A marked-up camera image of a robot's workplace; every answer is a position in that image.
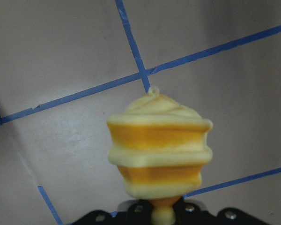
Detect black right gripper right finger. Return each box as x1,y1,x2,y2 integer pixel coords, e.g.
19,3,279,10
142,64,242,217
172,195,272,225

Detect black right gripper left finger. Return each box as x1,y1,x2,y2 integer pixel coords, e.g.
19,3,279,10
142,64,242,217
72,200,153,225

